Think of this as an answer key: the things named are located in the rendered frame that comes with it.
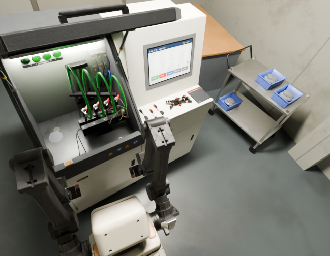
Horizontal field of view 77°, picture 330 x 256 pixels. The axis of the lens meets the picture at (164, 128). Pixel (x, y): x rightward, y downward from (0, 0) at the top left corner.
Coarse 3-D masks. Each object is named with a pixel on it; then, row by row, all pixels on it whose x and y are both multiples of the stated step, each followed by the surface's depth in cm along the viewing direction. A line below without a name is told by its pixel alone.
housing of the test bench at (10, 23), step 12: (156, 0) 179; (168, 0) 182; (36, 12) 136; (48, 12) 138; (108, 12) 155; (120, 12) 157; (0, 24) 122; (12, 24) 124; (24, 24) 126; (36, 24) 127; (48, 24) 129
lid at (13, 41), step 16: (64, 16) 51; (112, 16) 54; (128, 16) 56; (144, 16) 58; (160, 16) 60; (176, 16) 65; (16, 32) 44; (32, 32) 45; (48, 32) 47; (64, 32) 49; (80, 32) 51; (96, 32) 52; (112, 32) 55; (0, 48) 44; (16, 48) 45; (32, 48) 47
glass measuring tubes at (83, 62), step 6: (84, 60) 146; (66, 66) 140; (72, 66) 140; (78, 66) 143; (84, 66) 145; (78, 72) 149; (84, 72) 151; (72, 78) 148; (78, 78) 153; (72, 84) 152; (90, 84) 163; (78, 90) 161; (90, 90) 165; (78, 102) 166; (84, 102) 169
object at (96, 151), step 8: (128, 136) 153; (136, 136) 155; (112, 144) 148; (120, 144) 150; (136, 144) 164; (88, 152) 141; (96, 152) 142; (104, 152) 146; (120, 152) 159; (72, 160) 136; (80, 160) 137; (88, 160) 141; (96, 160) 147; (104, 160) 154; (56, 168) 132; (64, 168) 132; (72, 168) 137; (80, 168) 143; (88, 168) 149; (72, 176) 145
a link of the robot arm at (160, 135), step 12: (156, 120) 79; (156, 132) 76; (168, 132) 77; (156, 144) 74; (168, 144) 76; (156, 156) 83; (168, 156) 82; (156, 168) 87; (156, 180) 93; (168, 192) 101
